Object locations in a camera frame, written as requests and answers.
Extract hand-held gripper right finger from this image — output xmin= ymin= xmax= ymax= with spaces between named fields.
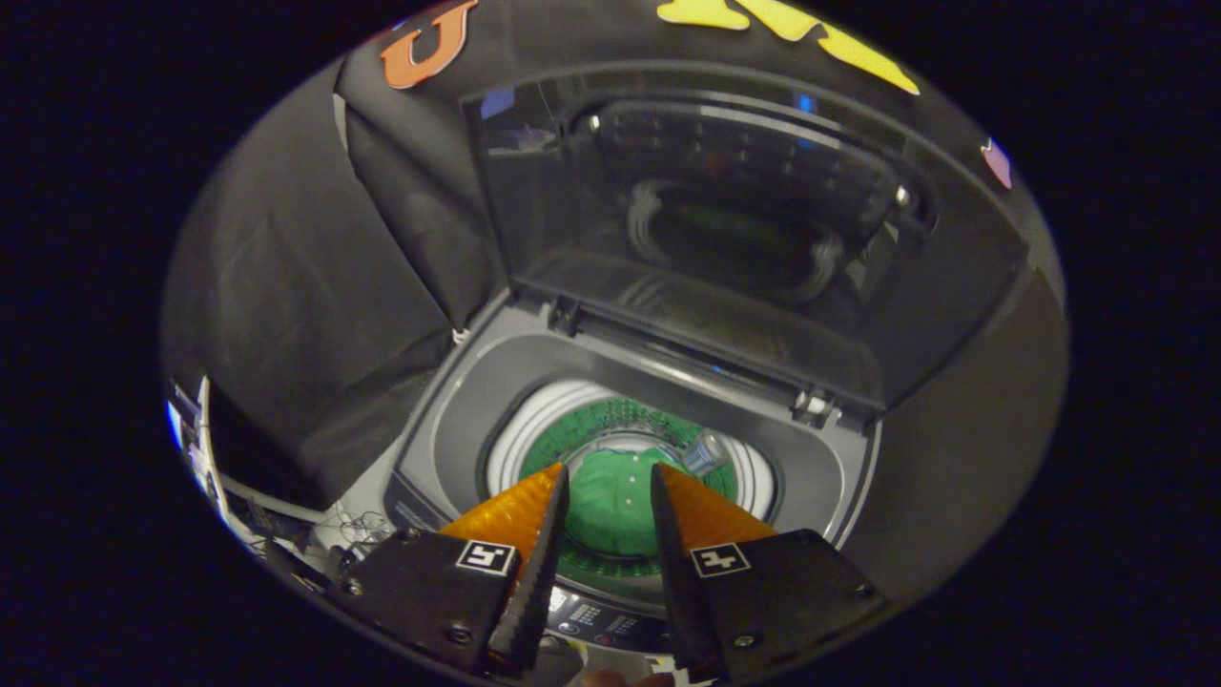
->
xmin=651 ymin=463 xmax=890 ymax=683

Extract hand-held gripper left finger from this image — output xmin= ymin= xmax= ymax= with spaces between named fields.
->
xmin=334 ymin=463 xmax=571 ymax=678

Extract green polo shirt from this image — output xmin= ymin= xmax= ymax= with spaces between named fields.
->
xmin=563 ymin=448 xmax=671 ymax=560

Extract dark glass washing machine lid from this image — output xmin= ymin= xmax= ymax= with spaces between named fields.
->
xmin=461 ymin=62 xmax=1031 ymax=421

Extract white framed dark panel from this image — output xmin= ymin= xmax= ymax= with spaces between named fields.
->
xmin=167 ymin=375 xmax=337 ymax=535

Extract thin black cables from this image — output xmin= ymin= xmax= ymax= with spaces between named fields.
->
xmin=310 ymin=504 xmax=394 ymax=559

